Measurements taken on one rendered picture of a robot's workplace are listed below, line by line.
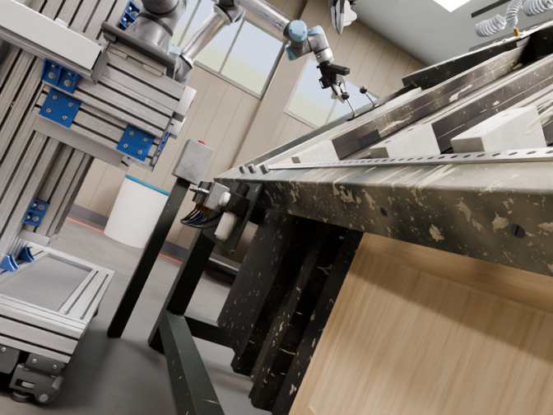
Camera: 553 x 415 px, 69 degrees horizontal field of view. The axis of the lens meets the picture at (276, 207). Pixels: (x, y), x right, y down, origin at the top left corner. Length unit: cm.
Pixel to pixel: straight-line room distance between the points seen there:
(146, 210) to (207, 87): 181
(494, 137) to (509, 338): 32
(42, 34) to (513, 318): 121
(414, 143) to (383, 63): 540
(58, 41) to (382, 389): 113
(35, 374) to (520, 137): 124
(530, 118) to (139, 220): 407
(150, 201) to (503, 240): 411
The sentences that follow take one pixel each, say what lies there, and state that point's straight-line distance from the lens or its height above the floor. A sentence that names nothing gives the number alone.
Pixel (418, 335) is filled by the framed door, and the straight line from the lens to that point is 89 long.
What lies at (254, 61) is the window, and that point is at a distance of 555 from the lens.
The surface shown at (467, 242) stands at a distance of 60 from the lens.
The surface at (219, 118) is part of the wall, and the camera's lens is 530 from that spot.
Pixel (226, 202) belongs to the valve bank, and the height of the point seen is 71.
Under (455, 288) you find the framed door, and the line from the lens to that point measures 86.
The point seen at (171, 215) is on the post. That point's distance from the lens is 187.
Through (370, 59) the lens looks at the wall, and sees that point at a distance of 620.
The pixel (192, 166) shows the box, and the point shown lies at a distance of 184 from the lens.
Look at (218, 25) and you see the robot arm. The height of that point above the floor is 147.
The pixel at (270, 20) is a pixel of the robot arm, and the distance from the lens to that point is 190.
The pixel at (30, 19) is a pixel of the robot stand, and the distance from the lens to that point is 128.
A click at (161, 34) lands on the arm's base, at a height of 110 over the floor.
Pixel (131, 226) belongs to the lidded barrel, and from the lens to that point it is 450.
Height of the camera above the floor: 67
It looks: 4 degrees up
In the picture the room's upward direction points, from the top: 24 degrees clockwise
